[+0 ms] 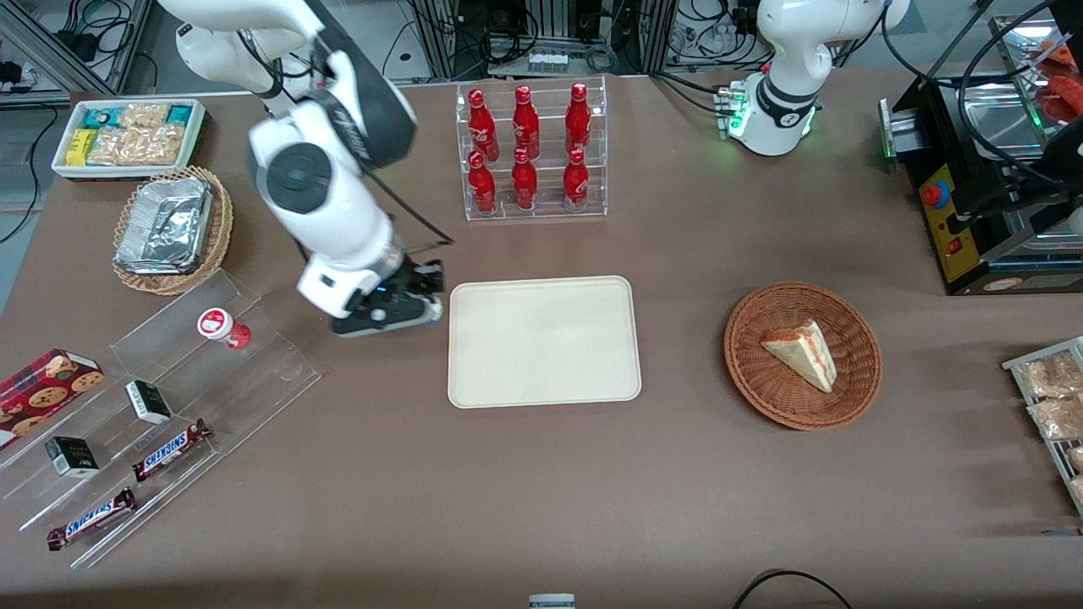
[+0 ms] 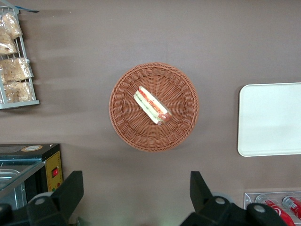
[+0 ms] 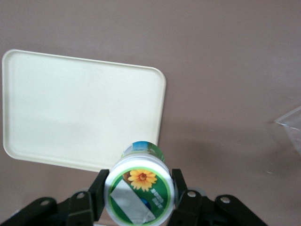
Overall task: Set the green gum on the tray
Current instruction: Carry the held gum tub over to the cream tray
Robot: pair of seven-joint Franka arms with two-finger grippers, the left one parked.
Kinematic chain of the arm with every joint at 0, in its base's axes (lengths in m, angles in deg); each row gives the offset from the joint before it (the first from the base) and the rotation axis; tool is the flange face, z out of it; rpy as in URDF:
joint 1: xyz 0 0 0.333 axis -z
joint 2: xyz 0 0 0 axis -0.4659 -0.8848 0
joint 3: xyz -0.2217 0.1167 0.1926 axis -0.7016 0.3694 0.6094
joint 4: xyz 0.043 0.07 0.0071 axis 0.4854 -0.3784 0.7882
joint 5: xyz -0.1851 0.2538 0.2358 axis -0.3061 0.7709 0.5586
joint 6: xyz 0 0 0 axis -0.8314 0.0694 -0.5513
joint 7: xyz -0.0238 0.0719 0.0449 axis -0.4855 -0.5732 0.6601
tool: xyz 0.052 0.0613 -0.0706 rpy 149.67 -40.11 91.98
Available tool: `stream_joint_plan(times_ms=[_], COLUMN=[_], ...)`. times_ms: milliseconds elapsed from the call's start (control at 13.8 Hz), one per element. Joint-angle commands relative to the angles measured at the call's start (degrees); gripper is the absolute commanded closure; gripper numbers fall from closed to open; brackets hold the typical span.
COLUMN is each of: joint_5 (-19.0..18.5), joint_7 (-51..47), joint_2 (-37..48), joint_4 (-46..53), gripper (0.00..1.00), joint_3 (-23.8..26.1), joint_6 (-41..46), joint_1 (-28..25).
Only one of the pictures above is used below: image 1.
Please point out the teal snack pack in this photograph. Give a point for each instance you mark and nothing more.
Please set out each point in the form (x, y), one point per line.
(100, 117)
(178, 114)

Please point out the white power strip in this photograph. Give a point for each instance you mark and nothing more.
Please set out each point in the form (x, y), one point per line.
(548, 61)

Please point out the red white yogurt cup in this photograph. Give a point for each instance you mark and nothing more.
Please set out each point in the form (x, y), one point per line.
(222, 326)

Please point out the blue tape strip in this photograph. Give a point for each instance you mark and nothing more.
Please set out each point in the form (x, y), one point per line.
(1064, 532)

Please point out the clear acrylic bottle rack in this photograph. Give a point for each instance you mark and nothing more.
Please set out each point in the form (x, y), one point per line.
(550, 211)

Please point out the tray of packaged snacks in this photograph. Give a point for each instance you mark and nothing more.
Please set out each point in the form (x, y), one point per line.
(1019, 365)

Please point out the snickers bar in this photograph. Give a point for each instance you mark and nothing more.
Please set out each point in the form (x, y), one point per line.
(91, 518)
(172, 448)

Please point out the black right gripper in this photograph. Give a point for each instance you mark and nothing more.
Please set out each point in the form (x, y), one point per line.
(417, 280)

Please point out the bagged bread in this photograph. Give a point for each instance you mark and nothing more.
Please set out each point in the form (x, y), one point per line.
(1059, 418)
(1078, 491)
(1076, 458)
(1053, 374)

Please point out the yellow snack pack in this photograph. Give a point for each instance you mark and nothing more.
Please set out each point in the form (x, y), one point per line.
(80, 146)

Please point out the stacked foil containers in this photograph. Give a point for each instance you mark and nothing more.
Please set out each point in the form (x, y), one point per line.
(165, 224)

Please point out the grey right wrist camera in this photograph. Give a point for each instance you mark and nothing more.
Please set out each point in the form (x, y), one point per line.
(381, 320)

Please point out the clear acrylic stepped display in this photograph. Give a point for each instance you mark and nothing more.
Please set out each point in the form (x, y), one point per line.
(254, 372)

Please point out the small black box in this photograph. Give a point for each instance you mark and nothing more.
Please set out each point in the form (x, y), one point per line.
(149, 402)
(72, 457)

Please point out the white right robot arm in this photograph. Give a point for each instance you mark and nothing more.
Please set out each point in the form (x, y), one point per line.
(338, 203)

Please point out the oval wicker basket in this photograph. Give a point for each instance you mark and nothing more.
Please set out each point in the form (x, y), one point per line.
(222, 220)

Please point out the cream plastic tray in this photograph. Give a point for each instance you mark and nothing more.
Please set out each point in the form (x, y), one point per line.
(541, 347)

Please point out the black food warmer machine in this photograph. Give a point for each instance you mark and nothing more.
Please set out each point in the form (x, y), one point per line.
(956, 220)

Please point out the red cookie box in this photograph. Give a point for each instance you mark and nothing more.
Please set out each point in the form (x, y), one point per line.
(42, 391)

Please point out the small grey device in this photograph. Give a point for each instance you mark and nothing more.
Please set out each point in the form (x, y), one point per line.
(552, 601)

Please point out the red food in warmer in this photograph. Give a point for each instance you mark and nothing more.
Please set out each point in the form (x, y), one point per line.
(1062, 89)

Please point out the round brown wicker basket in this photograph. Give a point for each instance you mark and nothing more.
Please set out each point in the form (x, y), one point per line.
(761, 381)

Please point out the red cola bottle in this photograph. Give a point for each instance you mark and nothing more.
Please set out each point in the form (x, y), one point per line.
(525, 123)
(575, 182)
(482, 127)
(482, 184)
(524, 182)
(578, 118)

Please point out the wrapped triangle sandwich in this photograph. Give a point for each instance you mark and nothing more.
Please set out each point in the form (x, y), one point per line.
(808, 355)

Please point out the clear bagged snack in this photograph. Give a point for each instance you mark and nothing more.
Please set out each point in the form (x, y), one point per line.
(135, 146)
(144, 114)

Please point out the white plastic snack bin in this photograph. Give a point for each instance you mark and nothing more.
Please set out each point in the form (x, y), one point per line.
(63, 165)

